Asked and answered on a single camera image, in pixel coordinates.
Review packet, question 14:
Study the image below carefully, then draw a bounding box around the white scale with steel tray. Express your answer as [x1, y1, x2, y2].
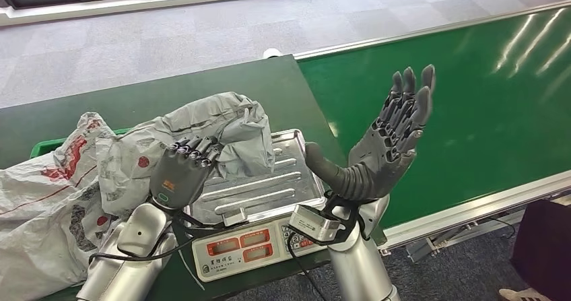
[182, 129, 331, 283]

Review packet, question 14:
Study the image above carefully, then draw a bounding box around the person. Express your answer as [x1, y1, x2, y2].
[498, 199, 571, 301]

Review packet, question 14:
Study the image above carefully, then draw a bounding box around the dark green table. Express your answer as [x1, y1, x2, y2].
[0, 54, 387, 301]

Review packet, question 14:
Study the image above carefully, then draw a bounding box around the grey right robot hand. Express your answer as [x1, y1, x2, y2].
[304, 64, 437, 202]

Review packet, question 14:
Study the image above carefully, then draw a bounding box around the black right camera cable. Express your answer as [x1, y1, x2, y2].
[286, 232, 329, 301]

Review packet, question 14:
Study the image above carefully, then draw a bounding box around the green conveyor belt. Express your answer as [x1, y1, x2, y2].
[293, 2, 571, 264]

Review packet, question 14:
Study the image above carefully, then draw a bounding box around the green plastic crate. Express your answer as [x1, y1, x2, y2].
[28, 128, 130, 160]

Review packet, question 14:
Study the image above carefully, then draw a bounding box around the plain grey parcel bag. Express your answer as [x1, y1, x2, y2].
[96, 91, 276, 220]

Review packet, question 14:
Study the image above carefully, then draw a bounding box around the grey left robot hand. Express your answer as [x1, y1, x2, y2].
[149, 136, 224, 211]

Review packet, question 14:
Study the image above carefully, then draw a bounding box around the black floor cable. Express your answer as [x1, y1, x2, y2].
[487, 216, 516, 240]

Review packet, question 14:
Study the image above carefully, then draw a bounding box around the grey parcel bag red print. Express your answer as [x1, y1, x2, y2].
[0, 111, 135, 301]

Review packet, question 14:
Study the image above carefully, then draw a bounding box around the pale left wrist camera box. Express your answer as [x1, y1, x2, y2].
[222, 207, 247, 228]

